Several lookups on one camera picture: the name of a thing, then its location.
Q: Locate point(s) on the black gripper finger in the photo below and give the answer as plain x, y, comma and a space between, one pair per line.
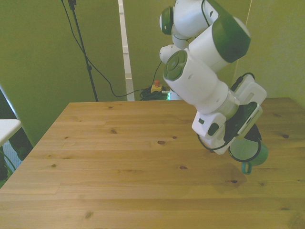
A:
250, 138
257, 132

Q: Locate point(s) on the white side shelf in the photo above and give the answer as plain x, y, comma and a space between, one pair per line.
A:
7, 128

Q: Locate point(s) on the white vertical post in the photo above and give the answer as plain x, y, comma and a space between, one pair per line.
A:
126, 55

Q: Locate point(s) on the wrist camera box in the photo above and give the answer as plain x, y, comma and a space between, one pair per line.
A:
250, 119

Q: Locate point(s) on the yellow emergency stop button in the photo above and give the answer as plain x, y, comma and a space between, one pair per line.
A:
156, 88

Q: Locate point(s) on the black tripod stand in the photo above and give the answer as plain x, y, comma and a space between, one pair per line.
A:
89, 68

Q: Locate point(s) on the teal enamel mug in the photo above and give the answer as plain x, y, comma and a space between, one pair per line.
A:
262, 155

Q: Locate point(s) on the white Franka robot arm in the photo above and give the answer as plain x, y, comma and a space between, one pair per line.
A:
197, 88

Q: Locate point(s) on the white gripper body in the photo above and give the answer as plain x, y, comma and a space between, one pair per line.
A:
256, 91

